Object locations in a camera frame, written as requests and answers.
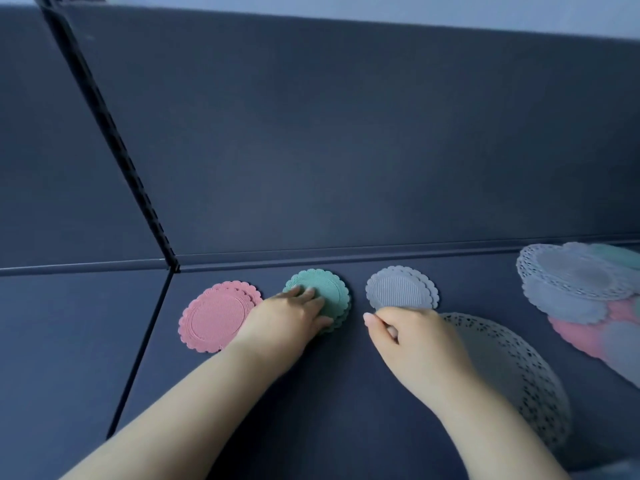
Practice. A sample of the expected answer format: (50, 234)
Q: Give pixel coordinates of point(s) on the person's left hand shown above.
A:
(280, 334)

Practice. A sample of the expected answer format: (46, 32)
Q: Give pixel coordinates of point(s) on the person's right hand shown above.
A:
(425, 354)

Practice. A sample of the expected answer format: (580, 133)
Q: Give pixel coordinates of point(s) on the mixed pile of coasters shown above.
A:
(570, 274)

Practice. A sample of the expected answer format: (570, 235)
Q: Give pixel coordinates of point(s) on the person's left forearm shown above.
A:
(170, 424)

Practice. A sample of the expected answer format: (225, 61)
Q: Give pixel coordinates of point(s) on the person's right forearm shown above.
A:
(500, 439)

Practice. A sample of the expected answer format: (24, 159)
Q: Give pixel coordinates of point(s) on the black slotted shelf upright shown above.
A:
(114, 144)

